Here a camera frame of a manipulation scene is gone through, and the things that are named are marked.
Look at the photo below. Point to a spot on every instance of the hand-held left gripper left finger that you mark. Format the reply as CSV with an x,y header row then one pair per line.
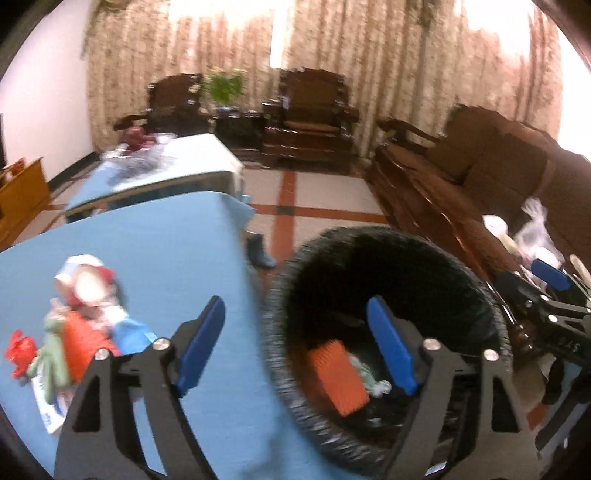
x,y
201,344

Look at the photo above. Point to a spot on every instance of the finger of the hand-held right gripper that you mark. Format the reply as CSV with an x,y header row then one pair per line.
x,y
556,424
549,274

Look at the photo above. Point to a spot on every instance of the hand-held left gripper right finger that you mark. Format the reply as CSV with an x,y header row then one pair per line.
x,y
390,344

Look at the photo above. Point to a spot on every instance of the blue wrapper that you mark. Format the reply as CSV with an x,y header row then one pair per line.
x,y
131,337

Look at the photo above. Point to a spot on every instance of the black trash bin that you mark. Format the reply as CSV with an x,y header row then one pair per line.
x,y
351,267

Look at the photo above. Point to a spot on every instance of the red plastic cup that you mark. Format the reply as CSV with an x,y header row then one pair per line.
x,y
99,290

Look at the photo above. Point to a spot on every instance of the blue paper cup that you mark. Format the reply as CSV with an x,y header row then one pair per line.
x,y
76,265

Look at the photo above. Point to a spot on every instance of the white blue packet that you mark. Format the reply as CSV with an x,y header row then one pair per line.
x,y
48,408

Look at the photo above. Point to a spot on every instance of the red wrapper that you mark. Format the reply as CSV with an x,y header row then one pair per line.
x,y
18,353

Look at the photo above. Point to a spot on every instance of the crumpled green white wrapper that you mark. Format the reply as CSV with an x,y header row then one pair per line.
x,y
371,376

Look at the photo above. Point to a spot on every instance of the white plastic bag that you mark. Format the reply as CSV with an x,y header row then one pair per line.
x,y
535,230

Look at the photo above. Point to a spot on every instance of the orange ridged snack packet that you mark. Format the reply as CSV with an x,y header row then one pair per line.
x,y
337,378

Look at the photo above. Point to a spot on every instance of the white round object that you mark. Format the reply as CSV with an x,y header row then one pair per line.
x,y
495,225

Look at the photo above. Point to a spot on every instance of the blue tablecloth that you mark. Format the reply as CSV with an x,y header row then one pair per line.
x,y
161,254

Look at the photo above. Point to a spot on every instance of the wooden sofa with brown cushions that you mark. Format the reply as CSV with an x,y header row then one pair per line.
x,y
485,166

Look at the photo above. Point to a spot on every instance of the coffee table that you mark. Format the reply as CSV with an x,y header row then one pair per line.
x,y
184,184

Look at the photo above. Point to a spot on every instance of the light blue coffee table cloth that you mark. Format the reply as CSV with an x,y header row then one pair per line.
x,y
198,157

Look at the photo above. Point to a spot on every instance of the glass bowl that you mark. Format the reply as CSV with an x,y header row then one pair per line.
x,y
138,159

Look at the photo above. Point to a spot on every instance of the dark red fruit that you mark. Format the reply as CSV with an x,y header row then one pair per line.
x,y
137,137

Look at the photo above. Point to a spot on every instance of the dark wooden side table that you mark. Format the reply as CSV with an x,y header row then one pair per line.
x,y
238,129

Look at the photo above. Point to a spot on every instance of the wooden television cabinet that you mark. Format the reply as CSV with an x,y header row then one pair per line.
x,y
23,198

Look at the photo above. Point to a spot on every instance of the dark wooden armchair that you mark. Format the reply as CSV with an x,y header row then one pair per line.
x,y
314,110
173,99

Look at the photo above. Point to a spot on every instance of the potted green plant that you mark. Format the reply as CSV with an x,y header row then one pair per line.
x,y
224,90

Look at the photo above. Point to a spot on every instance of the patterned beige curtains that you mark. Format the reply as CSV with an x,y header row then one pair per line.
x,y
378,69

